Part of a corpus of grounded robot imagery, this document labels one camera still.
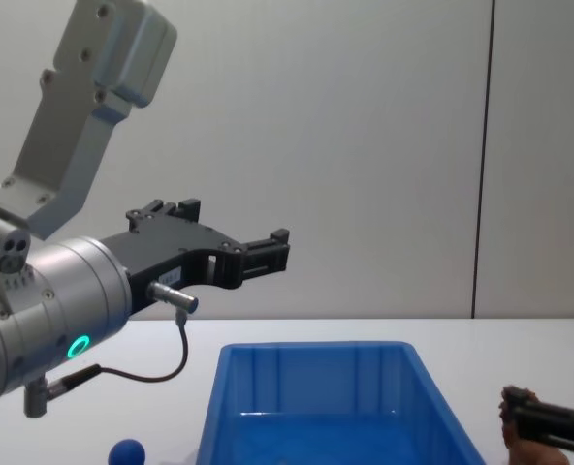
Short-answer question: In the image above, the blue ball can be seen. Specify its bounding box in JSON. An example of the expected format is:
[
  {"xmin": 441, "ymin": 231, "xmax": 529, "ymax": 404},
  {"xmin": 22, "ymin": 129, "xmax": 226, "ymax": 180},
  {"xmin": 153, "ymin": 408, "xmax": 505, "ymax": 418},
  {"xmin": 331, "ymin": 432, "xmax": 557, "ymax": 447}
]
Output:
[{"xmin": 108, "ymin": 438, "xmax": 147, "ymax": 465}]

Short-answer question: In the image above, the blue plastic bin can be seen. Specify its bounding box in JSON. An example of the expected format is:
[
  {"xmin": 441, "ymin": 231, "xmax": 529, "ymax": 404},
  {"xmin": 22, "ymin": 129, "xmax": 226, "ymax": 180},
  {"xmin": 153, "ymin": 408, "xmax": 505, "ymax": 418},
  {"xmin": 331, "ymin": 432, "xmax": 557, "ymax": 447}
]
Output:
[{"xmin": 195, "ymin": 340, "xmax": 488, "ymax": 465}]

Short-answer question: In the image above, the brown lumpy object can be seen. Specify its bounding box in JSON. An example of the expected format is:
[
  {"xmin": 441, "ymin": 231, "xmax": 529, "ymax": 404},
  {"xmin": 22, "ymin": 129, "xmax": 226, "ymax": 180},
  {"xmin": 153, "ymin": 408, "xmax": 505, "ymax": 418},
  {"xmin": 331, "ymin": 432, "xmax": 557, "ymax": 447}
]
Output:
[{"xmin": 497, "ymin": 386, "xmax": 567, "ymax": 465}]

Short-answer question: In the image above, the thin dark cable, silver plug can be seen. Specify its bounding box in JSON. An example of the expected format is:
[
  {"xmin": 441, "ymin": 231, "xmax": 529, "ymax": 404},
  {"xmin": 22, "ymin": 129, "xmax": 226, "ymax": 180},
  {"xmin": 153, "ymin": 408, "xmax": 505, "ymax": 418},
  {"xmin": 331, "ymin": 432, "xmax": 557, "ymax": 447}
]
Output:
[{"xmin": 23, "ymin": 279, "xmax": 202, "ymax": 419}]

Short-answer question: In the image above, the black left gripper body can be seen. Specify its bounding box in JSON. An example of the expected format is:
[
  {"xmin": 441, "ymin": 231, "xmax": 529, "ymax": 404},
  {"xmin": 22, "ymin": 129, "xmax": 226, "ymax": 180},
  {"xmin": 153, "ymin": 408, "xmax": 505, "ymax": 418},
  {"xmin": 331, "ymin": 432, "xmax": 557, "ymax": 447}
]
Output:
[{"xmin": 100, "ymin": 212, "xmax": 244, "ymax": 322}]

